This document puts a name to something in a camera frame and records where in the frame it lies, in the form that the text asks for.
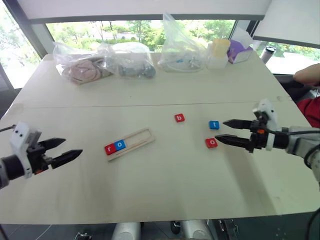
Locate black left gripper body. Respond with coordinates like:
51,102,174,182
26,140,55,176

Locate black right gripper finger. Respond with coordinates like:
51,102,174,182
214,134,252,151
222,118,255,130

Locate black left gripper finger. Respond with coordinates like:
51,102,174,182
50,149,84,170
40,137,67,152

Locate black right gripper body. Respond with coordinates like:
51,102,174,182
246,112,270,154

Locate red letter tile o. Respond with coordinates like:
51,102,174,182
204,137,219,149

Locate red letter tile r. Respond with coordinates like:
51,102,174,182
104,143,118,157

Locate blue letter tile o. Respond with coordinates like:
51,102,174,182
114,139,127,152

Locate wooden letter tray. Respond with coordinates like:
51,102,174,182
104,127,156,162

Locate person's red garment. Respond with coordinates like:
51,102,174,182
297,96,320,129

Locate purple tissue box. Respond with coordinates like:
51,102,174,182
226,26,255,65

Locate yellow and white plastic container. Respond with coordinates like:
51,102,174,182
205,37,232,71

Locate black tumbler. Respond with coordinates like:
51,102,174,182
260,45,277,65

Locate clear bag with pink cloth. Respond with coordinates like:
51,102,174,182
52,40,112,86

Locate tall clear bag white items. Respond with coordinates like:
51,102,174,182
157,12,208,74

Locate silver rounded cylinder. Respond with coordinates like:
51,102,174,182
110,221,142,240
180,219,214,240

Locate clear bag with grey items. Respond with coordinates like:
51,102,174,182
97,41,157,80

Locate white angled panel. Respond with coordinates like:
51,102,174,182
252,0,320,49

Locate white roller blind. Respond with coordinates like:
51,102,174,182
15,0,273,19

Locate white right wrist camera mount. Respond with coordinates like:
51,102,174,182
252,98,278,152

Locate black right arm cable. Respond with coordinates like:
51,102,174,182
266,128,320,137

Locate black metal bracket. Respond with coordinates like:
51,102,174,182
215,218,239,240
74,231,93,240

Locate black hanging cable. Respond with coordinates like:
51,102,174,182
305,208,320,240

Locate dark window frame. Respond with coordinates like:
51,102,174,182
4,0,266,55

